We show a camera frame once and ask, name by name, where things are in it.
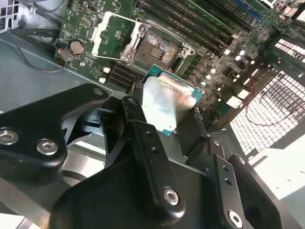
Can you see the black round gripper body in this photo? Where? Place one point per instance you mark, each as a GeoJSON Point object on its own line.
{"type": "Point", "coordinates": [114, 198]}

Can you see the silver CPU green edge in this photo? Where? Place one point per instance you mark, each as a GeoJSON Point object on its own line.
{"type": "Point", "coordinates": [164, 100]}

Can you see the metal socket cover frame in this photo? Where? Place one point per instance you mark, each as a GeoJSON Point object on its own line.
{"type": "Point", "coordinates": [98, 35]}

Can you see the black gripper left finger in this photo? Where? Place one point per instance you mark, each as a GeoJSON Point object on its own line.
{"type": "Point", "coordinates": [35, 124]}

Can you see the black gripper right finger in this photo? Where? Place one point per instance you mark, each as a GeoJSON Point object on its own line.
{"type": "Point", "coordinates": [252, 186]}

